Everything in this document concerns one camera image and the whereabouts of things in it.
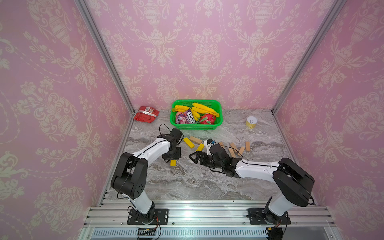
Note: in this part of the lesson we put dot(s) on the frame post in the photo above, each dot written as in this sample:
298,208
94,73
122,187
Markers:
101,46
321,32

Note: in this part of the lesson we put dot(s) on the green plastic basket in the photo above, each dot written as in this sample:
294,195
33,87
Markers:
189,103

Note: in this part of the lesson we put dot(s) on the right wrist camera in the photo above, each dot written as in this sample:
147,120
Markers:
208,144

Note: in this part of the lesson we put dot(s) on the wooden block right two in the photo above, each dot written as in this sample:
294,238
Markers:
233,146

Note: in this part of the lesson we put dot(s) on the right frame post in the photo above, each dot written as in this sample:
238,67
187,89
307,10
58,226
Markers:
321,32

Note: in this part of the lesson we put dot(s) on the left banana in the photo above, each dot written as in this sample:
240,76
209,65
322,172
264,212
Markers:
180,108

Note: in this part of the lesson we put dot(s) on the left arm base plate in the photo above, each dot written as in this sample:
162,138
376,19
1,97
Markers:
153,217

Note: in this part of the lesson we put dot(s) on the banana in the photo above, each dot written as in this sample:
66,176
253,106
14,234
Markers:
180,108
202,109

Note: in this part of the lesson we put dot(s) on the red snack bag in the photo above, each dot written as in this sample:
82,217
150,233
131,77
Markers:
146,114

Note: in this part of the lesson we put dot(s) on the wooden block right four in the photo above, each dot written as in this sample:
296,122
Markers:
247,146

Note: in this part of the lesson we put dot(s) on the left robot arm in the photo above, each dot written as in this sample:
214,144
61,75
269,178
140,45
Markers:
130,175

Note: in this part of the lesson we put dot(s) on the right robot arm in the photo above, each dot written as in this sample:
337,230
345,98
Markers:
294,183

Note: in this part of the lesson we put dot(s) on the right banana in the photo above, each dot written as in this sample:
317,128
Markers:
202,109

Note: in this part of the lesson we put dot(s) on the wooden block right three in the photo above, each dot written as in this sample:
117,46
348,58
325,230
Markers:
232,153

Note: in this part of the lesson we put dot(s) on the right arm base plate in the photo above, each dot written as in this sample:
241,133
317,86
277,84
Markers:
259,217

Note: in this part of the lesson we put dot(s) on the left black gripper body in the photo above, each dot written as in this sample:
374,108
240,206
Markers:
175,154

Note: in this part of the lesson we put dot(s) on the purple snack packet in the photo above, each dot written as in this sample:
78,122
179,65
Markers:
185,118

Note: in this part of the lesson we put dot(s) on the red dragon fruit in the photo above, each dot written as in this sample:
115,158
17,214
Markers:
207,119

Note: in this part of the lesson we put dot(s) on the wooden block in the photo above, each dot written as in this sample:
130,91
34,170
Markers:
241,151
195,140

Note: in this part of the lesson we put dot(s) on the left frame post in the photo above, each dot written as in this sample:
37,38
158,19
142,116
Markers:
101,46

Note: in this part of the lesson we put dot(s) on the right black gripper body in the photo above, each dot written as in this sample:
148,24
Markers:
205,159

